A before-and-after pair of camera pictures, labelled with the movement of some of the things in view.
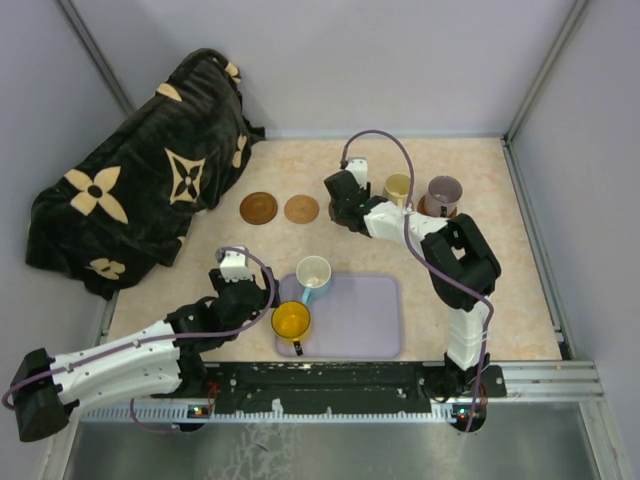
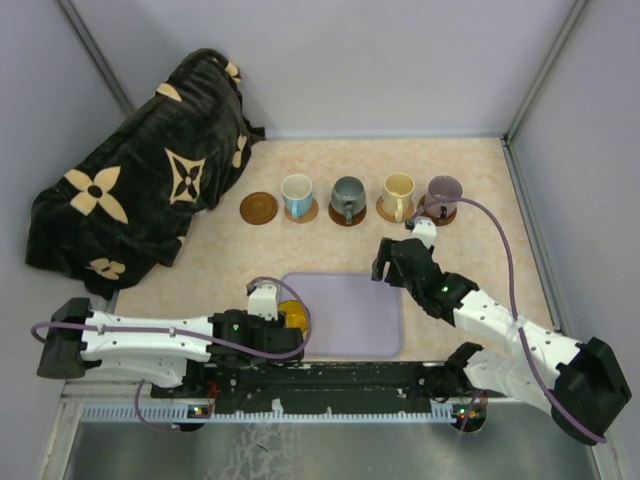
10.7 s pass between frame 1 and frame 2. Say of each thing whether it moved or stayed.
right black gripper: moved
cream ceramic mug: stayed
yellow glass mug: stayed
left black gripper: moved
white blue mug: moved
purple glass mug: stayed
